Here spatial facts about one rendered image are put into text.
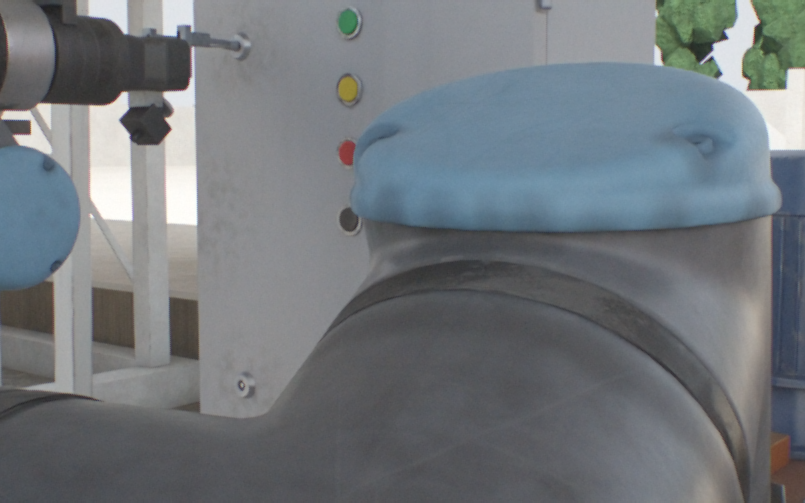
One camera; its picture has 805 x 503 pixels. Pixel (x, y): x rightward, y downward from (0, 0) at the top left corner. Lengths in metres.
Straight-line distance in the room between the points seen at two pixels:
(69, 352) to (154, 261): 2.00
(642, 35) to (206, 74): 0.43
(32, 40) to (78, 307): 1.59
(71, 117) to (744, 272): 2.20
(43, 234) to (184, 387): 3.80
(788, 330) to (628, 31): 0.69
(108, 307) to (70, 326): 2.69
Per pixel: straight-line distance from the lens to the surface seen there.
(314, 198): 1.01
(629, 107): 0.23
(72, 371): 2.46
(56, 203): 0.71
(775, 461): 1.53
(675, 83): 0.24
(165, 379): 4.42
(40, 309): 5.58
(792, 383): 1.58
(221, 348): 1.12
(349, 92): 0.97
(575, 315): 0.18
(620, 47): 1.00
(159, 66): 0.97
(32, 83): 0.89
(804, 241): 1.58
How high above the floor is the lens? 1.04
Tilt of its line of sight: 5 degrees down
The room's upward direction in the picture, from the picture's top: straight up
